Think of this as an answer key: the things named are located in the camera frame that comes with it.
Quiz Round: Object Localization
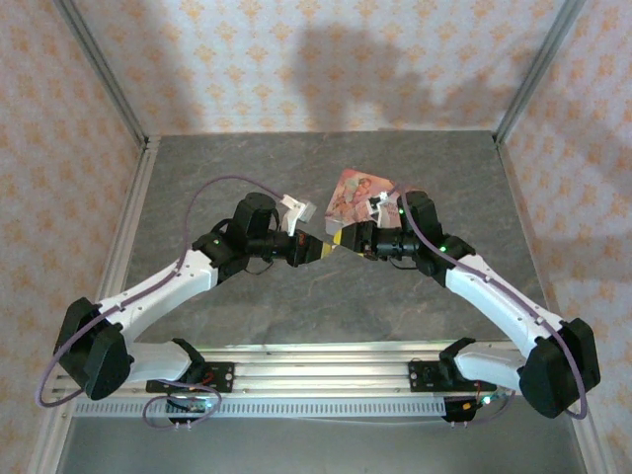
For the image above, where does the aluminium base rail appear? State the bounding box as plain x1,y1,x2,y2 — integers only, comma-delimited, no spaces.
53,343,524,399

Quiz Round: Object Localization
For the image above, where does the pink illustrated storybook box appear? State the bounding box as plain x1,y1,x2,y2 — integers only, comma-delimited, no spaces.
324,168,402,234

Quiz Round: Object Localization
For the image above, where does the white slotted cable duct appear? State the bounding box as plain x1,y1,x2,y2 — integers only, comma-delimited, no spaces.
72,397,449,420

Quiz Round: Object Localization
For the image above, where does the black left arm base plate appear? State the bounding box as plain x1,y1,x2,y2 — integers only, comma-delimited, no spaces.
146,361,235,395

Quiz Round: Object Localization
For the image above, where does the aluminium table side rail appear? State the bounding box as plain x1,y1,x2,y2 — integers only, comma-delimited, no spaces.
493,133,564,322
96,136,162,303

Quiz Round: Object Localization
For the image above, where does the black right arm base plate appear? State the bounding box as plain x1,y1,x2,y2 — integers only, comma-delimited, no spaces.
408,360,495,395

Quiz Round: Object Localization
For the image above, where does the aluminium frame post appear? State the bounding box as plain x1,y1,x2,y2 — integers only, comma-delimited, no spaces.
493,0,590,144
52,0,150,145

